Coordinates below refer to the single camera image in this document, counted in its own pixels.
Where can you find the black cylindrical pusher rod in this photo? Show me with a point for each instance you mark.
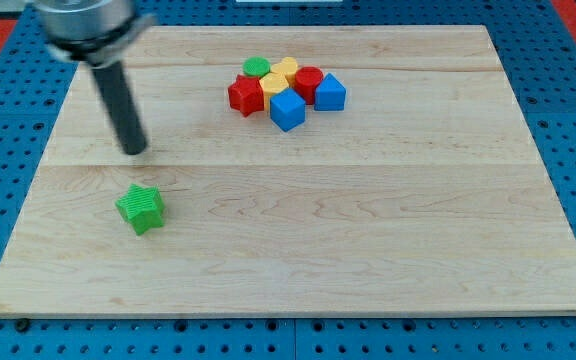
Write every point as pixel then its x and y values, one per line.
pixel 116 95

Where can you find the green star block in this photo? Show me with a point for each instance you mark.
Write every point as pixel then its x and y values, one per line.
pixel 142 208

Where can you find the red star block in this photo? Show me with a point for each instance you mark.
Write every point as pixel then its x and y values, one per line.
pixel 246 95

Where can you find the yellow hexagon block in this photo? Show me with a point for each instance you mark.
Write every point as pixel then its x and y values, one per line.
pixel 272 84

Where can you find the green cylinder block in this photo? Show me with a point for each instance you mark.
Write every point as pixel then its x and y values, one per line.
pixel 256 66

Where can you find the yellow heart block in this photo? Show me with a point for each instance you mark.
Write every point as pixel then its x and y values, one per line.
pixel 288 68

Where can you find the blue cube block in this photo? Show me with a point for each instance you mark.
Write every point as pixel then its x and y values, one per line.
pixel 287 109

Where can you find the red cylinder block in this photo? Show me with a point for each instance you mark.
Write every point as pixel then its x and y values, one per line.
pixel 307 79

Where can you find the wooden board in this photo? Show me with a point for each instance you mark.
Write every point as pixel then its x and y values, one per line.
pixel 425 197

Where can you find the blue triangle block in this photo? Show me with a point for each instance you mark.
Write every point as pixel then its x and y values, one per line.
pixel 330 94

